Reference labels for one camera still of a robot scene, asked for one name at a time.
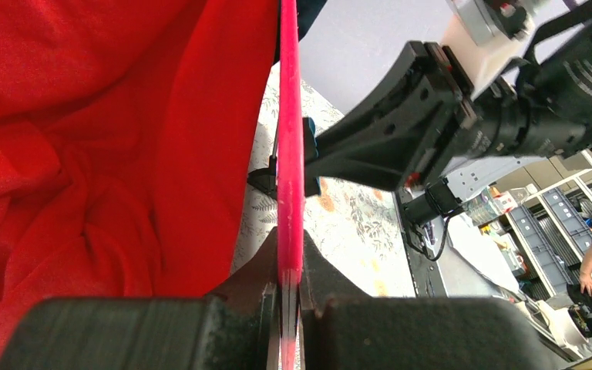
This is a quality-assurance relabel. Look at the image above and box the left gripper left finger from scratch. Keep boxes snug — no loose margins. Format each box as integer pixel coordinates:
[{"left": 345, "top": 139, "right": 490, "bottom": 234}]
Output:
[{"left": 203, "top": 228, "right": 280, "bottom": 369}]

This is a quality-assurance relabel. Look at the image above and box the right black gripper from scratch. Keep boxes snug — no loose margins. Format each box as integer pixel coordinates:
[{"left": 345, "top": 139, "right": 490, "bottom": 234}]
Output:
[{"left": 304, "top": 42, "right": 526, "bottom": 191}]

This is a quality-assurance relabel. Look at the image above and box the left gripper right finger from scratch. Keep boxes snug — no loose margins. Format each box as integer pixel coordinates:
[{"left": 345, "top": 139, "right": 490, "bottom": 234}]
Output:
[{"left": 299, "top": 231, "right": 378, "bottom": 369}]

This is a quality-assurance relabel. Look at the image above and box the pink framed whiteboard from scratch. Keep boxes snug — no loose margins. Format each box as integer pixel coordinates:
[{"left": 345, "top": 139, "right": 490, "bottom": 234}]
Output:
[{"left": 276, "top": 1, "right": 304, "bottom": 369}]

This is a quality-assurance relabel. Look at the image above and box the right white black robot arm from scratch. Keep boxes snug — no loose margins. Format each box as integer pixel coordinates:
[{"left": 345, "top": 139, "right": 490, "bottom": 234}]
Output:
[{"left": 304, "top": 1, "right": 592, "bottom": 239}]

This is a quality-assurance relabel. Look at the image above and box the left black whiteboard stand foot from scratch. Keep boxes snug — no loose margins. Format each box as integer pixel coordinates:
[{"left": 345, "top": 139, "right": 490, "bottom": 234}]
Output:
[{"left": 247, "top": 155, "right": 277, "bottom": 200}]

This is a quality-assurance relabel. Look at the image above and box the floral table mat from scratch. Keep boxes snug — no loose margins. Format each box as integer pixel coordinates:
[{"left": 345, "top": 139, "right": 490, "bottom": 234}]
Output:
[{"left": 230, "top": 64, "right": 415, "bottom": 298}]

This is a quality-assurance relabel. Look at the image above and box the navy basketball jersey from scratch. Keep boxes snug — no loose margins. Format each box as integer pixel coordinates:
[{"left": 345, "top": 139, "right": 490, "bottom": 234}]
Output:
[{"left": 296, "top": 0, "right": 328, "bottom": 41}]

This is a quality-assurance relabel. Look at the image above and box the grey storage shelf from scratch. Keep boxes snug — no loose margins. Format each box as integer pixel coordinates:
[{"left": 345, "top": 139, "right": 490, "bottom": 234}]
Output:
[{"left": 506, "top": 187, "right": 592, "bottom": 300}]

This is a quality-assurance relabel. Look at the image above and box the red tank top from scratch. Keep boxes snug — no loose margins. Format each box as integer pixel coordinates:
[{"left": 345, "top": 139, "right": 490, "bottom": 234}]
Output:
[{"left": 0, "top": 1, "right": 279, "bottom": 354}]

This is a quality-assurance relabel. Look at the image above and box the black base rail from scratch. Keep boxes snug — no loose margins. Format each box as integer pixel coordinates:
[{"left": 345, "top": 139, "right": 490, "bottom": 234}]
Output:
[{"left": 393, "top": 188, "right": 448, "bottom": 298}]

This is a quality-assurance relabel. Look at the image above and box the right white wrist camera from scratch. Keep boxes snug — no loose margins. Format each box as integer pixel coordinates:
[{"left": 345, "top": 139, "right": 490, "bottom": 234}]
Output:
[{"left": 441, "top": 0, "right": 546, "bottom": 98}]

